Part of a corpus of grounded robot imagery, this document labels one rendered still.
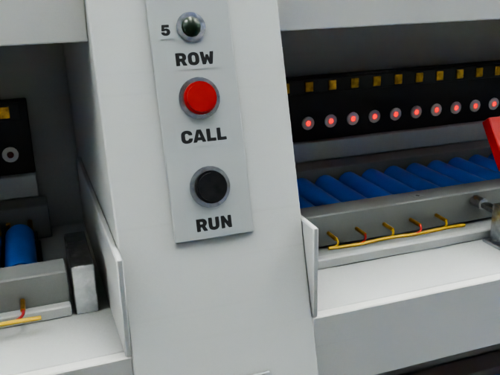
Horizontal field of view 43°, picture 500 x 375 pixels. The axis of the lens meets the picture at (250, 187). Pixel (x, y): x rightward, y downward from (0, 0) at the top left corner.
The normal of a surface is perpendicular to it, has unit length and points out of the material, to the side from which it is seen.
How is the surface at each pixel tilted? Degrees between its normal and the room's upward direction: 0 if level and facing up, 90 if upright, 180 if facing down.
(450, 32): 90
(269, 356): 90
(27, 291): 105
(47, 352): 16
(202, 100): 90
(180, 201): 90
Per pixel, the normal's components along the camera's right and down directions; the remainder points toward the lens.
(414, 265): -0.02, -0.95
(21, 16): 0.34, 0.29
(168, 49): 0.32, 0.02
